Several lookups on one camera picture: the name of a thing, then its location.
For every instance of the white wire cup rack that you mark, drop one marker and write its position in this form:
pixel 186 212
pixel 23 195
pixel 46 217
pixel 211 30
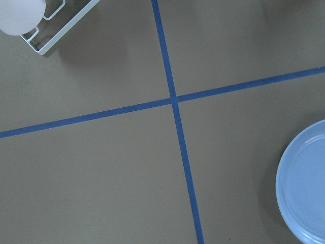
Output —
pixel 58 19

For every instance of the blue plate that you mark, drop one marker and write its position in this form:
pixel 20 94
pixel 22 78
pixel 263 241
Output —
pixel 300 184

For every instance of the white cup in rack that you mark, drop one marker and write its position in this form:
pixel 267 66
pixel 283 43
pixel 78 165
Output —
pixel 20 17

